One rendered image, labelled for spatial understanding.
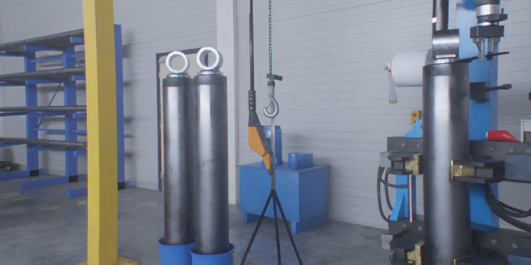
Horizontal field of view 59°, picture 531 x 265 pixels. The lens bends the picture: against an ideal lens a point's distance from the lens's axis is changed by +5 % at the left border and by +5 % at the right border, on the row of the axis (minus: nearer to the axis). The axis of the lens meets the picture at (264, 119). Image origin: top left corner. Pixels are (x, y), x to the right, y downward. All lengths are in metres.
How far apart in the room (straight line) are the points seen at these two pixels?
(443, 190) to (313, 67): 3.10
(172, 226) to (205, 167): 0.52
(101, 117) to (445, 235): 2.61
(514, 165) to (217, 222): 1.64
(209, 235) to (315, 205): 2.11
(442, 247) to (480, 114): 0.81
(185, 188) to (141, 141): 4.58
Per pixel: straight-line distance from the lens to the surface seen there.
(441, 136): 2.44
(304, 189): 4.64
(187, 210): 3.13
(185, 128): 3.05
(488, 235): 2.74
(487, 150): 2.66
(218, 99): 2.81
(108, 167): 3.88
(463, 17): 2.95
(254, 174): 4.89
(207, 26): 6.49
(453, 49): 2.49
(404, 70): 3.45
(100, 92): 3.83
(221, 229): 2.91
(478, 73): 2.89
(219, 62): 2.86
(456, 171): 2.39
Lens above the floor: 1.26
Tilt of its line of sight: 1 degrees down
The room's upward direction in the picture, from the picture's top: 1 degrees counter-clockwise
